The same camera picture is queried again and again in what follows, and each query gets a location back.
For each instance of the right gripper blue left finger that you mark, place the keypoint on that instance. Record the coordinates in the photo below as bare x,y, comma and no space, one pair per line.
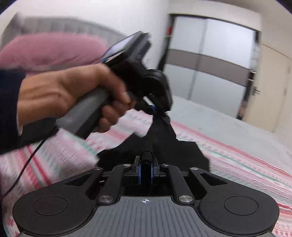
137,168

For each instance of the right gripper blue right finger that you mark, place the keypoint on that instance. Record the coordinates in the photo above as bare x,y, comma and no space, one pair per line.
154,169

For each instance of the black pants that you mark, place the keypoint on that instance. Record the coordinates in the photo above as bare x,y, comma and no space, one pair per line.
162,141

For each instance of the dark blue sleeve forearm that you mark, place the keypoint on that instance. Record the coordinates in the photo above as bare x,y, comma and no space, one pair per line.
12,137

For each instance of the person's left hand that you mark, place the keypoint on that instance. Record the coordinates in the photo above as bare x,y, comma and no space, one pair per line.
53,94

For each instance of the white grey wardrobe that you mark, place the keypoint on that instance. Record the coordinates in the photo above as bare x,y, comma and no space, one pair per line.
211,62

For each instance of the patterned pink green bedspread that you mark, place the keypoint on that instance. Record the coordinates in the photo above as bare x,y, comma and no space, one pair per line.
64,155

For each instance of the beige door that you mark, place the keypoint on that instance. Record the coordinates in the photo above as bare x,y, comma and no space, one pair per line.
269,89

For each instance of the pink pillow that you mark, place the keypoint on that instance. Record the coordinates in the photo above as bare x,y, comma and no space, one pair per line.
52,51

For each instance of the light grey bed sheet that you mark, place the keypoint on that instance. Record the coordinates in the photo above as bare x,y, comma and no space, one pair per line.
231,131

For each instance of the grey quilted headboard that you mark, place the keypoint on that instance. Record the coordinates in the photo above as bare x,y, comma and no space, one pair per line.
20,25

